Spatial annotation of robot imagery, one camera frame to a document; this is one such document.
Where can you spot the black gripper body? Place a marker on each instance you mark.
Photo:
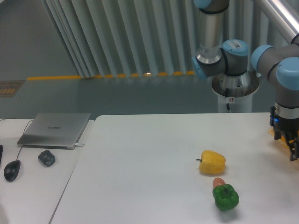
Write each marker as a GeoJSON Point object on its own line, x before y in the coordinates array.
{"type": "Point", "coordinates": [286, 120]}

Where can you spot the yellow bell pepper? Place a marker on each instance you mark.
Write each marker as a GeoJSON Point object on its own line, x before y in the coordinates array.
{"type": "Point", "coordinates": [211, 163]}

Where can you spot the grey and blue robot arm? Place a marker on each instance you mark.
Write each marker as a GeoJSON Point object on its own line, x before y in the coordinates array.
{"type": "Point", "coordinates": [227, 63]}

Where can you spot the green bell pepper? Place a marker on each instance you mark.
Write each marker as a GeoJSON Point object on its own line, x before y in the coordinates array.
{"type": "Point", "coordinates": [225, 197]}

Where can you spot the small orange-pink toy vegetable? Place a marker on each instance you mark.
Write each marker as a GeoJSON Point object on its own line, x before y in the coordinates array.
{"type": "Point", "coordinates": [218, 182]}

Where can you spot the white pleated curtain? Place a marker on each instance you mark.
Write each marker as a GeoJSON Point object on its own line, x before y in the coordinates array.
{"type": "Point", "coordinates": [130, 37]}

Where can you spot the silver closed laptop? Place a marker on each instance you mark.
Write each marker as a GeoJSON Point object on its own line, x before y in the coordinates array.
{"type": "Point", "coordinates": [54, 130]}

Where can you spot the black power adapter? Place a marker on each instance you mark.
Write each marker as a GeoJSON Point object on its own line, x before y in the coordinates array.
{"type": "Point", "coordinates": [47, 158]}

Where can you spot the black computer mouse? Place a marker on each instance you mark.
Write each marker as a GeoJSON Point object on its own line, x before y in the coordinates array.
{"type": "Point", "coordinates": [11, 170]}

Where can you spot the black device at left edge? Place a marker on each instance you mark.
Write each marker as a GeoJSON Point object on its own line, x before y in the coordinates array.
{"type": "Point", "coordinates": [1, 153]}

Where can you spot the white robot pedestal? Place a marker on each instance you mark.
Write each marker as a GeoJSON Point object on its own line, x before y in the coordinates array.
{"type": "Point", "coordinates": [235, 94]}

